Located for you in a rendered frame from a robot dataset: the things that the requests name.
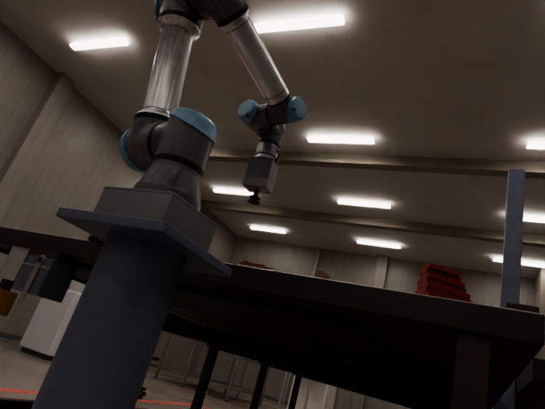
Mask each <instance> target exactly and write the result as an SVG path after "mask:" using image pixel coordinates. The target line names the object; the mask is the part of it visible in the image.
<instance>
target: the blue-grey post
mask: <svg viewBox="0 0 545 409"><path fill-rule="evenodd" d="M525 174H526V170H525V169H509V173H508V184H507V197H506V210H505V224H504V250H503V263H502V276H501V289H500V307H501V308H505V305H506V303H507V302H510V303H515V304H519V303H520V285H521V249H522V230H523V211H524V193H525ZM515 394H516V380H515V381H514V383H512V384H511V386H510V387H509V388H508V389H507V390H506V392H505V393H504V394H503V395H502V397H501V398H500V399H499V400H498V402H497V403H496V404H495V405H494V407H493V409H515Z"/></svg>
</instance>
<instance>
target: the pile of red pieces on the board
mask: <svg viewBox="0 0 545 409"><path fill-rule="evenodd" d="M419 276H420V278H419V280H418V283H417V286H418V288H417V290H416V291H415V294H420V295H430V296H435V297H440V298H446V299H455V300H460V301H466V302H471V303H473V301H472V300H470V294H466V289H464V288H465V286H466V284H465V283H464V282H461V278H459V277H460V272H459V271H456V270H453V269H449V268H445V267H443V266H440V265H435V264H432V263H428V264H425V265H423V266H422V270H421V271H419Z"/></svg>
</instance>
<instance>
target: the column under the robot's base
mask: <svg viewBox="0 0 545 409"><path fill-rule="evenodd" d="M56 216H57V217H60V218H61V219H62V220H64V221H66V222H69V223H70V224H72V225H74V226H76V227H78V228H80V229H81V230H84V231H85V232H87V233H89V234H90V235H93V236H95V237H97V238H98V239H100V240H102V241H104V244H103V247H102V249H101V251H100V254H99V256H98V257H97V261H96V263H95V265H94V267H93V269H92V272H91V274H90V276H89V278H88V281H87V283H86V285H85V287H84V290H83V292H82V295H81V296H80V298H79V302H78V303H77V305H76V307H75V310H74V312H73V314H72V317H71V319H70V321H69V324H68V326H67V329H66V331H65V333H64V335H63V337H62V340H61V342H60V344H59V346H58V349H57V351H56V353H55V355H54V358H53V360H52V362H51V365H50V366H49V369H48V372H47V373H46V375H45V379H44V380H43V382H42V384H41V387H40V389H39V392H38V394H37V396H36V399H35V401H34V403H33V405H32V408H31V409H135V405H136V402H137V399H138V397H139V393H140V391H141V388H142V386H143V383H144V379H145V377H146V374H147V372H148V368H149V365H150V363H151V361H152V357H153V354H154V351H155V350H156V347H157V343H158V340H159V338H160V336H161V331H162V329H163V327H164V324H165V320H166V317H167V316H168V313H169V310H170V306H171V304H172V302H173V299H174V295H175V293H176V290H177V288H178V284H179V282H180V279H181V276H182V272H183V270H184V269H189V270H193V271H197V272H201V273H210V274H214V275H218V276H222V277H228V278H230V275H231V273H232V269H231V268H230V267H228V266H227V265H225V264H224V263H222V262H221V261H220V260H218V259H217V258H216V257H215V256H213V255H212V254H210V253H209V252H207V251H206V250H204V249H203V248H202V247H201V246H199V245H198V244H197V243H195V242H194V241H192V240H191V239H189V238H188V237H186V236H185V235H184V234H183V233H181V232H180V231H179V230H177V229H176V228H174V227H173V226H171V225H170V224H169V223H168V222H164V221H158V220H152V219H146V218H139V217H128V216H122V215H116V214H110V213H98V212H93V211H86V210H80V209H69V208H63V207H60V208H59V209H58V211H57V213H56Z"/></svg>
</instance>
